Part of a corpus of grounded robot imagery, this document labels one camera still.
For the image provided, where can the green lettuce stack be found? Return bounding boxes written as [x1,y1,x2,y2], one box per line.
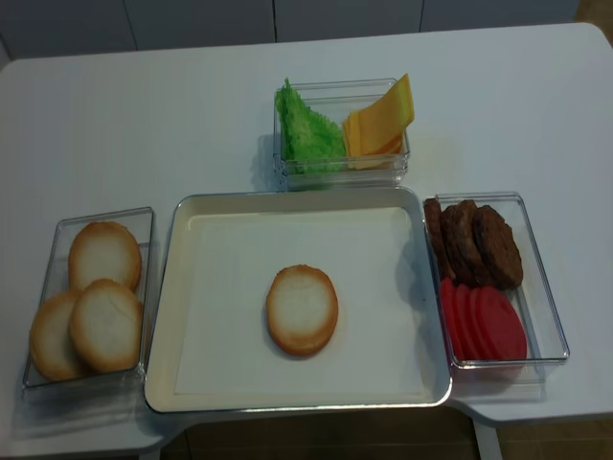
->
[275,78,345,174]

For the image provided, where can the clear lettuce cheese container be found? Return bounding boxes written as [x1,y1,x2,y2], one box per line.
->
[272,79,411,190]

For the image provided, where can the flat yellow cheese stack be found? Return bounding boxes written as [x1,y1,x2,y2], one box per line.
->
[342,111,404,170]

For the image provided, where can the upright yellow cheese slice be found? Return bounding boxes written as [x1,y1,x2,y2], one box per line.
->
[348,74,415,153]

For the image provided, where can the bottom bun on tray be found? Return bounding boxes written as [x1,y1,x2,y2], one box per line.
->
[265,264,339,357]

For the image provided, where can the white paper tray liner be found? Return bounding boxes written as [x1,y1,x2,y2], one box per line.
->
[175,207,424,400]

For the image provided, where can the white metal tray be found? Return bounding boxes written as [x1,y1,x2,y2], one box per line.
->
[145,187,451,412]

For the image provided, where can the left brown meat patty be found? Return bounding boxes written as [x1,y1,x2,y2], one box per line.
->
[423,198,456,282]

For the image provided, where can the brown meat patty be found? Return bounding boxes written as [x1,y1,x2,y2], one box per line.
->
[441,199,495,287]
[423,198,456,282]
[472,205,523,290]

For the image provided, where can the leftmost red tomato slice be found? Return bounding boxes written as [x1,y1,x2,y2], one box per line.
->
[440,278,465,360]

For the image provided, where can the red tomato slice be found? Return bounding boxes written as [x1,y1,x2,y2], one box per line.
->
[475,287,528,360]
[467,287,492,360]
[440,278,465,360]
[455,284,479,360]

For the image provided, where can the middle brown meat patty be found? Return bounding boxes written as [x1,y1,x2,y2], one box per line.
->
[441,199,495,287]

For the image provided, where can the right brown meat patty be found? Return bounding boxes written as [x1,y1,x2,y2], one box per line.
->
[472,205,523,290]

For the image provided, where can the clear patty tomato container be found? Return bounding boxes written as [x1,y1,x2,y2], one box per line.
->
[423,193,570,380]

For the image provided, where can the back bun slice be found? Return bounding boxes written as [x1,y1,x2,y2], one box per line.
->
[68,221,142,291]

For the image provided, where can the bun slice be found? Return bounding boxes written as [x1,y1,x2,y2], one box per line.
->
[69,279,143,373]
[29,289,93,381]
[68,221,142,291]

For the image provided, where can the front right bun slice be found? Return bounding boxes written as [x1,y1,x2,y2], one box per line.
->
[69,279,143,373]

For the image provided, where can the front red tomato slice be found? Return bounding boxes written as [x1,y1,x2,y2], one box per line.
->
[475,287,528,360]

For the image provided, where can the clear left bun container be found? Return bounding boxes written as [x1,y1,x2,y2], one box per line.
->
[24,207,155,388]

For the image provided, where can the front left bun slice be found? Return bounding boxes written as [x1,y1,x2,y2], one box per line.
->
[29,289,93,381]

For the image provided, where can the white table leg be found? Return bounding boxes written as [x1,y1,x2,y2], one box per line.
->
[472,419,503,460]

